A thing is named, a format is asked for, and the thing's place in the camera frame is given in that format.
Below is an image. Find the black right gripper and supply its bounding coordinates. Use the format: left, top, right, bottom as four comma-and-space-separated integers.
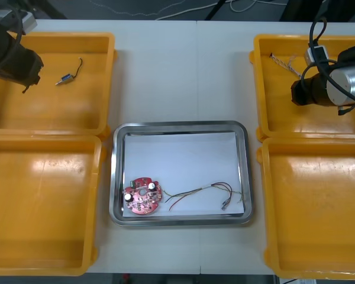
290, 75, 314, 107

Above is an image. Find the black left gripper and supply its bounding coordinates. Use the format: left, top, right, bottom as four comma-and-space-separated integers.
16, 47, 44, 95

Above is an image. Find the twisted blue-white wire harness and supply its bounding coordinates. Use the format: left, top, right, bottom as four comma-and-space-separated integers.
269, 52, 303, 80

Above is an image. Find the metal solenoid blue label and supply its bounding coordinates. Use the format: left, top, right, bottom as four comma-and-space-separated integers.
54, 56, 84, 86

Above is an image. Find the red green-yellow wire harness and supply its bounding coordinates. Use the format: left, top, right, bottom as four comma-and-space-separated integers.
158, 181, 245, 212

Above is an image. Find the round red circuit board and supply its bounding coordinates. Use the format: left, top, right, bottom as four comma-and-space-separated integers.
123, 176, 164, 215

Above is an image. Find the yellow-orange plastic bin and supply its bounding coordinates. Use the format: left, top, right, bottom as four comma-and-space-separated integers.
0, 31, 119, 137
256, 136, 355, 280
248, 34, 355, 140
0, 134, 107, 277

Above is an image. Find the black stand leg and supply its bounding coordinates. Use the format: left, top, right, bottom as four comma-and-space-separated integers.
203, 0, 227, 21

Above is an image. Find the white sheet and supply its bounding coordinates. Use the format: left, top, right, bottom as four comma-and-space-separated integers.
122, 132, 246, 220

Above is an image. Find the steel tray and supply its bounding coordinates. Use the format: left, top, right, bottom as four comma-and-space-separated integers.
108, 120, 253, 228

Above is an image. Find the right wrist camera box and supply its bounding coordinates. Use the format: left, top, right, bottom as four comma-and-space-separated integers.
304, 46, 329, 64

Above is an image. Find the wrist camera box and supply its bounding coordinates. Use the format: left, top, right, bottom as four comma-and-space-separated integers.
19, 11, 38, 33
304, 46, 329, 64

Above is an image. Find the black left wrist camera cable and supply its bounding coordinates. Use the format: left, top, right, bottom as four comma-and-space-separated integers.
0, 4, 27, 75

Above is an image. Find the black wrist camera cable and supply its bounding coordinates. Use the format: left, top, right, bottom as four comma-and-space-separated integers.
300, 16, 355, 117
0, 4, 27, 75

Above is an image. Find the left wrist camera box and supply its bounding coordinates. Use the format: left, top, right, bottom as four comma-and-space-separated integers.
19, 11, 38, 33

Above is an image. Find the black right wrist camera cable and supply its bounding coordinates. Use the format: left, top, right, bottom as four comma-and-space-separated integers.
300, 16, 355, 117

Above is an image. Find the white looped floor cable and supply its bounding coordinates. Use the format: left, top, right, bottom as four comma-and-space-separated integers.
229, 0, 257, 13

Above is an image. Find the thin white floor cable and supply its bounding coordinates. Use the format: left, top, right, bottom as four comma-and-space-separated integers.
88, 0, 198, 17

